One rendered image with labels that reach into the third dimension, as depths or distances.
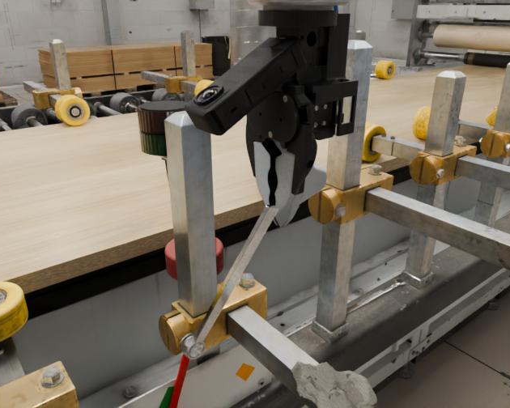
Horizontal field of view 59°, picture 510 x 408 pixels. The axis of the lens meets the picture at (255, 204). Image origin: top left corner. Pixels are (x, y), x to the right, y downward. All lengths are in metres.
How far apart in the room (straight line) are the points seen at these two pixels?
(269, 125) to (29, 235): 0.43
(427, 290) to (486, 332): 1.17
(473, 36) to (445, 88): 2.03
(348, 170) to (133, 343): 0.46
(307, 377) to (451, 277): 0.58
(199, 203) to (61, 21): 7.45
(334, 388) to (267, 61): 0.31
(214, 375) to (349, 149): 0.35
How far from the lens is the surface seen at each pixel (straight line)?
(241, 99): 0.38
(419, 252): 0.92
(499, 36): 2.78
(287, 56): 0.41
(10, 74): 7.72
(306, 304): 0.99
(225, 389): 0.65
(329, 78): 0.45
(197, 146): 0.46
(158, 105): 0.51
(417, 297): 0.92
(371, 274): 1.12
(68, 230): 0.73
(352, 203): 0.65
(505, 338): 2.10
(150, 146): 0.50
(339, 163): 0.64
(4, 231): 0.77
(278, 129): 0.42
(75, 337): 0.77
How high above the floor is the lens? 1.21
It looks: 24 degrees down
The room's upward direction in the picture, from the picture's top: straight up
